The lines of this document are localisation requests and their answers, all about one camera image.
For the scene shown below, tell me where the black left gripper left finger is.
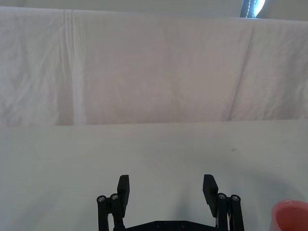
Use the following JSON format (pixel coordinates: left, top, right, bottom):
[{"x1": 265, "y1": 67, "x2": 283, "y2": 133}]
[{"x1": 96, "y1": 175, "x2": 131, "y2": 231}]

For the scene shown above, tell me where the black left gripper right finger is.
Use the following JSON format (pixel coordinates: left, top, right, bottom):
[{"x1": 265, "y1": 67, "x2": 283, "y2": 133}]
[{"x1": 203, "y1": 174, "x2": 245, "y2": 231}]

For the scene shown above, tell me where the white table cloth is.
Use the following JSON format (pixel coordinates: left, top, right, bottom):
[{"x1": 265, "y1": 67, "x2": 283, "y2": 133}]
[{"x1": 0, "y1": 118, "x2": 308, "y2": 231}]

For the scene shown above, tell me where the pink cup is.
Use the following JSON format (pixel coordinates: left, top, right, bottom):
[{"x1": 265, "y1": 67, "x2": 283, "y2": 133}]
[{"x1": 271, "y1": 199, "x2": 308, "y2": 231}]

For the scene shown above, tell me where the white curtain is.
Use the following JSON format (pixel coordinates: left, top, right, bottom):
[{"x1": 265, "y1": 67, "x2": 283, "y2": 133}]
[{"x1": 0, "y1": 6, "x2": 308, "y2": 127}]

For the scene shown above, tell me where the grey striped post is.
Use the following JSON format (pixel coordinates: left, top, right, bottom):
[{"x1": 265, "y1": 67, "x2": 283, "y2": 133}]
[{"x1": 240, "y1": 0, "x2": 266, "y2": 19}]

